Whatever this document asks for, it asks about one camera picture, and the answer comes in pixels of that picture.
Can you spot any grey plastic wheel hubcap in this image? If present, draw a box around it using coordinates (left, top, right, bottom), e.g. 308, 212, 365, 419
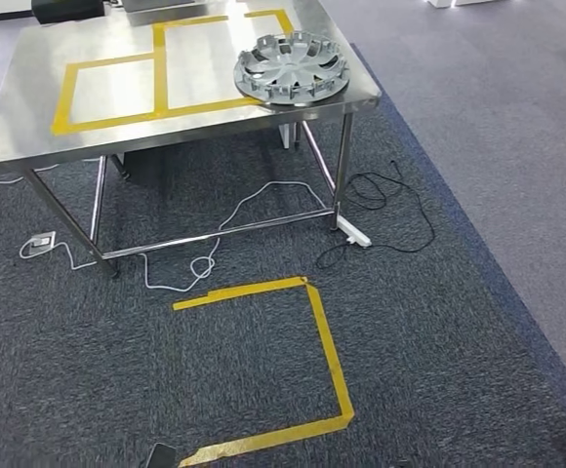
233, 32, 351, 106

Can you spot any steel workbench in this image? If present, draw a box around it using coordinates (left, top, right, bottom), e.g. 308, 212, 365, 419
0, 0, 382, 279

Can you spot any white power strip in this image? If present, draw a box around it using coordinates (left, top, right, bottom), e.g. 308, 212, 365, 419
336, 214, 372, 250

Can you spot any yellow floor tape square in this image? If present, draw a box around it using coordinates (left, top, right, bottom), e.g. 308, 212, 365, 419
172, 276, 356, 468

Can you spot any black carrying case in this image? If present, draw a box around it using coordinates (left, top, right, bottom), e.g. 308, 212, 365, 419
31, 0, 105, 25

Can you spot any white cable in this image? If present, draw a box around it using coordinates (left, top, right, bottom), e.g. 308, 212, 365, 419
138, 180, 328, 293
18, 235, 100, 271

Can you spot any black cable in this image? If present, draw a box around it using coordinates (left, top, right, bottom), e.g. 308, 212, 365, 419
315, 160, 436, 271

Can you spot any yellow tape frame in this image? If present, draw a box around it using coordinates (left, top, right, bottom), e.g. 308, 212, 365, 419
49, 8, 295, 137

